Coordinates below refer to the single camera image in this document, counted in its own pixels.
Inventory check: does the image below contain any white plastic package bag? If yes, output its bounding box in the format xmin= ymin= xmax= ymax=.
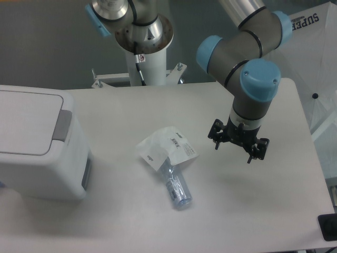
xmin=135 ymin=126 xmax=199 ymax=171

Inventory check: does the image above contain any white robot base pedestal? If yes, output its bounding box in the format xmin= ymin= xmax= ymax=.
xmin=92 ymin=14 xmax=187 ymax=88

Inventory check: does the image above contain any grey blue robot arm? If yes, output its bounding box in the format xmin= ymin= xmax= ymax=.
xmin=85 ymin=1 xmax=292 ymax=160

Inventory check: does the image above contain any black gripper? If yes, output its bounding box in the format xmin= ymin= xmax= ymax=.
xmin=207 ymin=118 xmax=270 ymax=164

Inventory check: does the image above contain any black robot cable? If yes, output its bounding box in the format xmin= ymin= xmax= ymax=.
xmin=127 ymin=0 xmax=147 ymax=86

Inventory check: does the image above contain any white umbrella with lettering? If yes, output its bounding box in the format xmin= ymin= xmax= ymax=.
xmin=260 ymin=1 xmax=337 ymax=180

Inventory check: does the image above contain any black device at edge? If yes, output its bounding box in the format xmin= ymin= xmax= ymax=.
xmin=318 ymin=213 xmax=336 ymax=241

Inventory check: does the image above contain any white trash can body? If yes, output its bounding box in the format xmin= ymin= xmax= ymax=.
xmin=1 ymin=94 xmax=91 ymax=200

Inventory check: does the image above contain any clear plastic water bottle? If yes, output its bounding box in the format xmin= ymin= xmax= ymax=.
xmin=158 ymin=157 xmax=193 ymax=210

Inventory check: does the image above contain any white trash can lid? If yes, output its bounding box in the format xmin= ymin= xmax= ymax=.
xmin=1 ymin=85 xmax=74 ymax=156

